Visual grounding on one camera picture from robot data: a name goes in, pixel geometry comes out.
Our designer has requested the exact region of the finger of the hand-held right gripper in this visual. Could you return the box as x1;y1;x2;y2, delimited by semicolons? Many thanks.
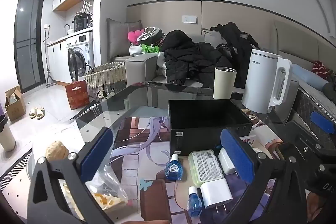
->
287;111;336;154
278;142;324;174

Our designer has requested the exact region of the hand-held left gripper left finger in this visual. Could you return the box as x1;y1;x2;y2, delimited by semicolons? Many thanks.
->
28;127;114;224

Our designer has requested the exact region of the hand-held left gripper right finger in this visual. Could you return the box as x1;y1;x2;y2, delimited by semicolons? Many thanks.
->
220;128;308;224

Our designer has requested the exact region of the white power adapter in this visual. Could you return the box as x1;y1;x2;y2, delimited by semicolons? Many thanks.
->
218;148;237;175

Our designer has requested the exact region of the pink white card pack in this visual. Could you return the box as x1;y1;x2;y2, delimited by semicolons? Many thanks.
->
241;135;257;146

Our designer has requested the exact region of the pale green labelled case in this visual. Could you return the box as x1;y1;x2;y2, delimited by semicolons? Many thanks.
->
188;149;225;187

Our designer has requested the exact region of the white plug charger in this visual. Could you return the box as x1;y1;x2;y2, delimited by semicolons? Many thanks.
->
200;178;234;214

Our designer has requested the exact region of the black storage box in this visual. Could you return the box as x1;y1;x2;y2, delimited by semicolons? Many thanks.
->
168;99;254;157

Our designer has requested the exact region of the blue eye drop bottle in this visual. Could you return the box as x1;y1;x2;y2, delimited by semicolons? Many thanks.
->
186;186;204;218
165;154;184;182

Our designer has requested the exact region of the dark quilted cushion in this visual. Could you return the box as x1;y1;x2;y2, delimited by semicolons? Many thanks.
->
286;88;336;140

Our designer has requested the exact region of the tan walnut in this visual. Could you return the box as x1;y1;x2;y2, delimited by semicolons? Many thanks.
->
45;141;69;161

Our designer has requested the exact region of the printed desk mat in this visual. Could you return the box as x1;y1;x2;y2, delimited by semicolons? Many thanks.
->
79;106;289;224

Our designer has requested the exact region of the clear plastic snack bag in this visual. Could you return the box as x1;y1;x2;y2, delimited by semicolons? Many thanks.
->
84;165;130;212

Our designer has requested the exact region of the blue pillow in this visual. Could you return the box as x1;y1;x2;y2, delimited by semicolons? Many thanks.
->
291;64;329;83

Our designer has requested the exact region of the red patterned cloth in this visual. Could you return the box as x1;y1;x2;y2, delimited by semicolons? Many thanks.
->
311;60;332;80

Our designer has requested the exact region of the red cardboard box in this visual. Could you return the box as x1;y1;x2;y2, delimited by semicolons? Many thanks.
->
65;80;90;110

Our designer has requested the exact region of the pair of beige slippers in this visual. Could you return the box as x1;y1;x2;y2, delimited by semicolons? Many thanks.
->
29;107;45;120

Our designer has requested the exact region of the white electric kettle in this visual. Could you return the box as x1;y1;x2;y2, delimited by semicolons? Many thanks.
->
241;48;293;115

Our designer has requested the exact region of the wicker basket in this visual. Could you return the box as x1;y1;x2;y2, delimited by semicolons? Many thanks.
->
83;62;127;103

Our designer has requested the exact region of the cream tumbler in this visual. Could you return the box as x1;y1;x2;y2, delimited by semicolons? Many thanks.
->
213;66;237;101

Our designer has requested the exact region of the striped rug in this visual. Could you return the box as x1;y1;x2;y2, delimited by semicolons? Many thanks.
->
0;150;32;189

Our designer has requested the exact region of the upright mop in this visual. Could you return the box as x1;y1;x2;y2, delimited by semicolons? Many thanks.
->
44;30;56;88

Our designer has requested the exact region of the cream cup with dark lid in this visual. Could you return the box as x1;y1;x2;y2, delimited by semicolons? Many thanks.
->
0;115;16;152

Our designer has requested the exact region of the brown cardboard box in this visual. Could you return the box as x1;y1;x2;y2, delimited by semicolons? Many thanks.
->
4;85;26;122

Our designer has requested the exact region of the grey sofa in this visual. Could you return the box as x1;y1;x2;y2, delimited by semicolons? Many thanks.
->
124;34;263;109

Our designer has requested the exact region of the white washing machine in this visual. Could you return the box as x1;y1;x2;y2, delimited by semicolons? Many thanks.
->
65;31;95;83

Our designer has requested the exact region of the black puffer jacket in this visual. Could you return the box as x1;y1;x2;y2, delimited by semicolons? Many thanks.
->
157;29;224;84

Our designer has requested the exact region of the grey cushion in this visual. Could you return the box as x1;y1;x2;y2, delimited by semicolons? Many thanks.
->
106;18;142;58

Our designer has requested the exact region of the green cloth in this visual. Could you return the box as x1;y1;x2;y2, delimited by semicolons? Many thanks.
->
140;44;161;54

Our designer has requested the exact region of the black clothes pile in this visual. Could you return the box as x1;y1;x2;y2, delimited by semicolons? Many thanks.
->
210;21;260;58

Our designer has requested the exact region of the pink plush toy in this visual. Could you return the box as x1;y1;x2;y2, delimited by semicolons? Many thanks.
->
127;30;144;44

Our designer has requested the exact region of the dark glass door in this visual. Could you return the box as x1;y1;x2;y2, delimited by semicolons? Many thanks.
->
13;0;46;93

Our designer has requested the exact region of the black bag with white face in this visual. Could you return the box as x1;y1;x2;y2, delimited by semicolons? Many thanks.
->
136;27;164;45

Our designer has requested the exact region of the black kitchen appliance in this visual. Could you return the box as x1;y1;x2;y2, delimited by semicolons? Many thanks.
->
73;12;93;32

